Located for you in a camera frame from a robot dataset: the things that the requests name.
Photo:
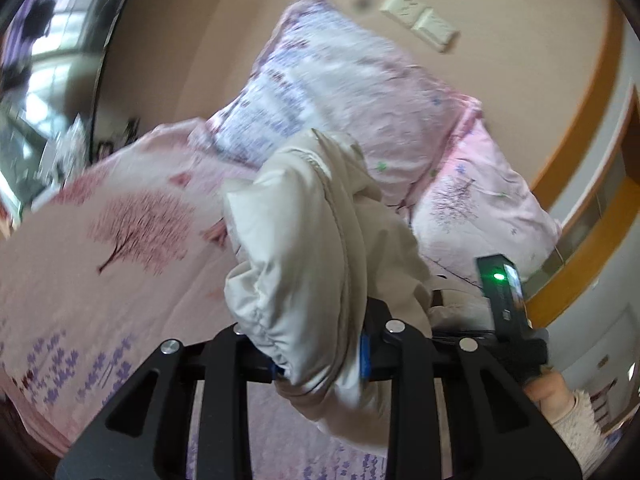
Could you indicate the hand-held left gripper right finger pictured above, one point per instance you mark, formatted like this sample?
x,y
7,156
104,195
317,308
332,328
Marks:
x,y
381,355

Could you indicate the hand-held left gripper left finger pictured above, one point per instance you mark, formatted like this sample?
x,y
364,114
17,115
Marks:
x,y
225,360

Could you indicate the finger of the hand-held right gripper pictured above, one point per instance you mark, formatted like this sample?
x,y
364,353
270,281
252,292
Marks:
x,y
462,333

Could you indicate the white puffer jacket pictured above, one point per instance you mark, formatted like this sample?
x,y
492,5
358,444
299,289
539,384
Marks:
x,y
300,270

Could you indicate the person's right forearm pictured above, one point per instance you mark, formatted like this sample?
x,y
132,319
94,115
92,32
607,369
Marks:
x,y
585,422

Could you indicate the person's right hand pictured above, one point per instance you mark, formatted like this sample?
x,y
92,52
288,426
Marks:
x,y
550,392

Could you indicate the pink pillow with tree print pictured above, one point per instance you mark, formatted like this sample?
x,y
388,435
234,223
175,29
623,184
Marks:
x,y
475,200

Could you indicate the bed with pink floral sheet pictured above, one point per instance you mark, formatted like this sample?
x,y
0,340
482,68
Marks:
x,y
100,310

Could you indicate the wooden framed glass door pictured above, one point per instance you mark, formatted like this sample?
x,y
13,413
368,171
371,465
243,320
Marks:
x,y
597,110

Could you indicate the pink pillow with purple dots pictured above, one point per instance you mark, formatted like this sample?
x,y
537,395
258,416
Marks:
x,y
340,85

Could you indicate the dark framed window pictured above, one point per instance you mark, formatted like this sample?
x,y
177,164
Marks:
x,y
40,60

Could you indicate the white wall socket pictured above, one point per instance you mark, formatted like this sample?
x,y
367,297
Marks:
x,y
402,6
435,31

